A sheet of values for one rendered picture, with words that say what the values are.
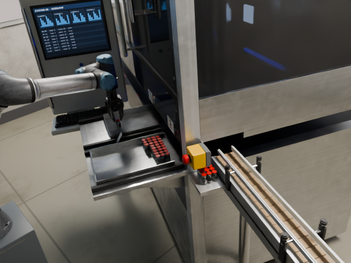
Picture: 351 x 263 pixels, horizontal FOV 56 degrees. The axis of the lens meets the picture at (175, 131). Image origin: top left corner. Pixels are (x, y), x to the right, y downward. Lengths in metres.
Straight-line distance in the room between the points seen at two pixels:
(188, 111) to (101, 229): 1.45
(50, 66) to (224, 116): 1.22
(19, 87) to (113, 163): 0.52
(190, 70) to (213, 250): 0.99
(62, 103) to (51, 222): 0.93
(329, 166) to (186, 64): 1.01
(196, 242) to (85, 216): 1.15
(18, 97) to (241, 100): 0.84
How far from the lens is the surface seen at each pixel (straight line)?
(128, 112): 1.93
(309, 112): 1.59
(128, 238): 2.39
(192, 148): 1.29
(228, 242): 1.83
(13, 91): 1.33
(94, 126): 1.88
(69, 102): 2.26
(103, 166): 1.53
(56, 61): 2.17
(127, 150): 1.61
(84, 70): 1.57
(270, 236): 1.13
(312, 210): 2.02
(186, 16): 1.15
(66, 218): 2.67
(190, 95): 1.23
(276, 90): 1.42
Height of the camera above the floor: 1.75
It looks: 31 degrees down
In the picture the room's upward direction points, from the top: 5 degrees counter-clockwise
